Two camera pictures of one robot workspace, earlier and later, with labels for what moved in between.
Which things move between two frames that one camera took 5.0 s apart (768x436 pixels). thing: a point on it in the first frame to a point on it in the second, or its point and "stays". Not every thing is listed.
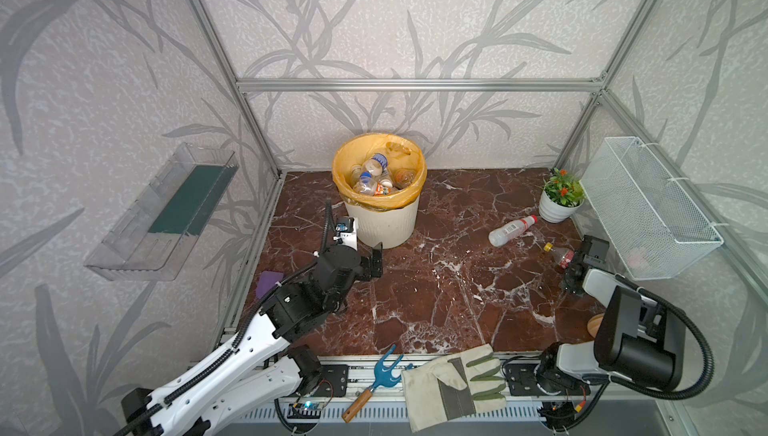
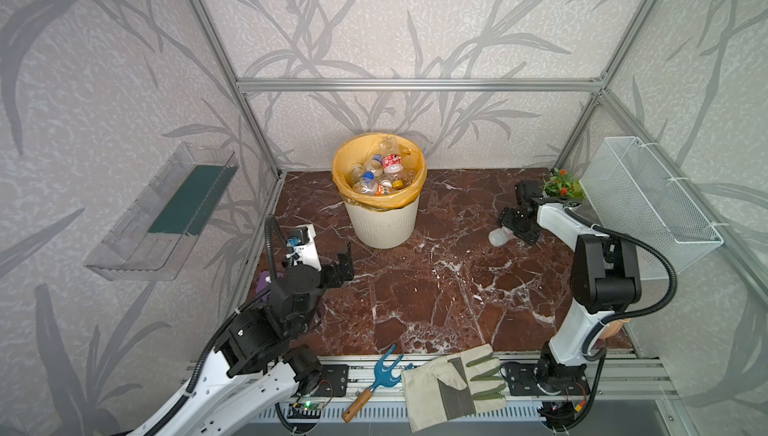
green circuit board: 304,410 stays
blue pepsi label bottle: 377,165 stays
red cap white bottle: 509,231 stays
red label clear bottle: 563,256 to 392,163
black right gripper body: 574,264 to 512,219
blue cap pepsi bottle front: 368,185 stays
